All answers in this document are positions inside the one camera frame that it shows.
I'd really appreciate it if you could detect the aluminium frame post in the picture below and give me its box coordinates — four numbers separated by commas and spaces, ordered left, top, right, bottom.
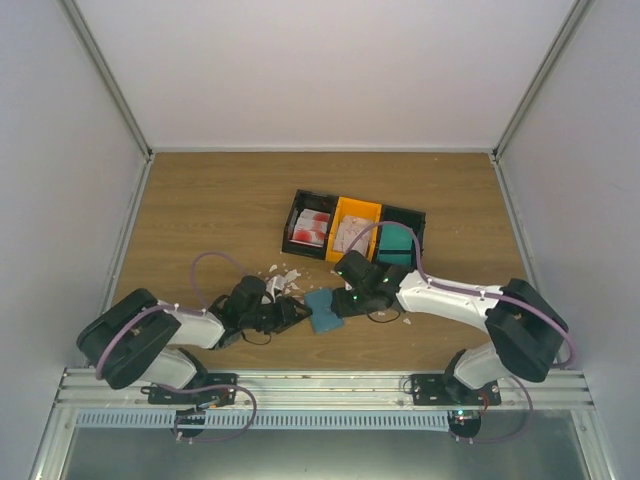
58, 0, 153, 162
491, 0, 593, 163

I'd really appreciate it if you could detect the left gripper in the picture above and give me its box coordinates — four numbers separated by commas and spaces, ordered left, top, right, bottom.
241, 296, 312, 335

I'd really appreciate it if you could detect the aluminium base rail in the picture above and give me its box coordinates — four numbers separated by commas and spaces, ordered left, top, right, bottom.
54, 369, 595, 411

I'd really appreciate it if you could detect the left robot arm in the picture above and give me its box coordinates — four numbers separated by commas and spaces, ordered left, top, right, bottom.
76, 276, 312, 404

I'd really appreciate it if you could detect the right aluminium frame post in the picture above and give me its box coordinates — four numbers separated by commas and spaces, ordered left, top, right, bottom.
491, 0, 593, 163

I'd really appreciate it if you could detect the white perforated cable duct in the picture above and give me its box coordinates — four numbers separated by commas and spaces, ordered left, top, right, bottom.
76, 408, 449, 432

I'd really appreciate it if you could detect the blue leather card holder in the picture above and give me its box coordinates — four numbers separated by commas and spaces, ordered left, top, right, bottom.
304, 288, 345, 335

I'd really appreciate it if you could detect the black bin with red cards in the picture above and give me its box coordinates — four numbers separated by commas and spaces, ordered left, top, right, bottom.
281, 190, 338, 260

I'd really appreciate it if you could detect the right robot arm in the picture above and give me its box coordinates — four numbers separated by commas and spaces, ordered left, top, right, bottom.
331, 251, 568, 405

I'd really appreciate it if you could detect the left aluminium frame post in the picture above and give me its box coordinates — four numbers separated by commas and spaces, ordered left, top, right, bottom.
58, 0, 153, 162

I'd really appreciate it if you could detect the yellow bin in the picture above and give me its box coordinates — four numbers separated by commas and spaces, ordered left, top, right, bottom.
325, 197, 382, 263

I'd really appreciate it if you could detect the red and white card stack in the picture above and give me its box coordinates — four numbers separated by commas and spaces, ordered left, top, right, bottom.
291, 209, 330, 247

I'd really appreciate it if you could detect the teal card stack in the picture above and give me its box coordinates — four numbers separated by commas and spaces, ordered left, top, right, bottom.
376, 225, 413, 267

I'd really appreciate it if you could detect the black bin with teal cards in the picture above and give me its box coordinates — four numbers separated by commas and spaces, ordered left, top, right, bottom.
373, 205, 426, 269

